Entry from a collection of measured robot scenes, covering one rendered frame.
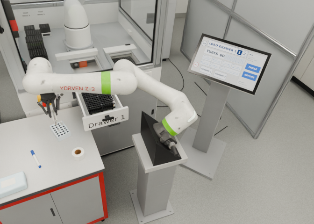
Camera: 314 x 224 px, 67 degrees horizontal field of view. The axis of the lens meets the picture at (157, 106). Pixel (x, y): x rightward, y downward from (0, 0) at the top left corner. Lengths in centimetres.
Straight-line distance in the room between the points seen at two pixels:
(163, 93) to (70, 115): 69
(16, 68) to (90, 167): 72
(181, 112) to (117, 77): 42
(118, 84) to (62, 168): 60
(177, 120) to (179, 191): 103
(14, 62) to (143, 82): 75
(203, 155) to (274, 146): 86
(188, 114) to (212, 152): 125
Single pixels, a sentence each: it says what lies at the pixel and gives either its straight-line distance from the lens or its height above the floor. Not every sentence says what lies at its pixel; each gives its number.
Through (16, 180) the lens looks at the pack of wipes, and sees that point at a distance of 147.
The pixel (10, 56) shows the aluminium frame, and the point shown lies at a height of 121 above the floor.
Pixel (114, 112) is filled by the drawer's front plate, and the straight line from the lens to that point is 152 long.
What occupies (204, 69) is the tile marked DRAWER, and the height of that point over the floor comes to 100.
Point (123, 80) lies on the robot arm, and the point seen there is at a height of 127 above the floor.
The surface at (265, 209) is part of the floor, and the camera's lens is 245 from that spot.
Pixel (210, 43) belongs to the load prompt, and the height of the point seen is 116.
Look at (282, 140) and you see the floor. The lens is 308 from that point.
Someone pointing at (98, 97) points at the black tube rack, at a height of 90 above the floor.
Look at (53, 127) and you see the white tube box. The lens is 167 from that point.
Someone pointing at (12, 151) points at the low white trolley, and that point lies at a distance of 166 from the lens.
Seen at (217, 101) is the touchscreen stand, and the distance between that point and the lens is 206.
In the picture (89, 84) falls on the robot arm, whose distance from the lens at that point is 119.
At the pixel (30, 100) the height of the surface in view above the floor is 88.
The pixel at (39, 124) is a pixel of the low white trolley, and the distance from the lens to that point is 176.
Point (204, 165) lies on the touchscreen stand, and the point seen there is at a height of 4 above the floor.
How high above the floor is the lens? 196
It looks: 42 degrees down
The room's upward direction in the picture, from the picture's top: 7 degrees clockwise
